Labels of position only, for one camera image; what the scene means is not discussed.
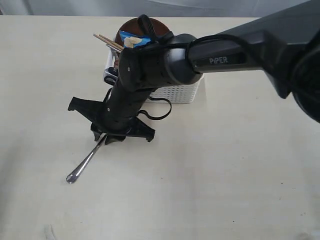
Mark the silver table knife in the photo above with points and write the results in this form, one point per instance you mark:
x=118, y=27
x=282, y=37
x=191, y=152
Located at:
x=113, y=48

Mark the red-brown wooden spoon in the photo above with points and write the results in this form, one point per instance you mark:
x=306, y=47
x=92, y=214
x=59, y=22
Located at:
x=116, y=65

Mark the brown round plate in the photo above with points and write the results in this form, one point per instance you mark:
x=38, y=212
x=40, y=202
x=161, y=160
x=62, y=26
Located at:
x=132, y=27

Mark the white perforated plastic basket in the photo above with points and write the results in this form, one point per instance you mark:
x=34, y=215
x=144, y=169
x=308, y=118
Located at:
x=181, y=94

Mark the silver metal fork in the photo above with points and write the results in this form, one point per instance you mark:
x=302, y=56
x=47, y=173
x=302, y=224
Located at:
x=74, y=175

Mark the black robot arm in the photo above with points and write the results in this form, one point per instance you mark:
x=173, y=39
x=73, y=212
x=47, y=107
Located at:
x=285, y=45

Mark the wooden chopstick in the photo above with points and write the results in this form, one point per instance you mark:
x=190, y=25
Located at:
x=106, y=42
x=111, y=41

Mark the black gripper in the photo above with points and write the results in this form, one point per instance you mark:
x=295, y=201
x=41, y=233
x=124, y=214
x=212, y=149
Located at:
x=117, y=128

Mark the blue chips bag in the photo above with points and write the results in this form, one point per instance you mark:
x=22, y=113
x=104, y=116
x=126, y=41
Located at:
x=131, y=40

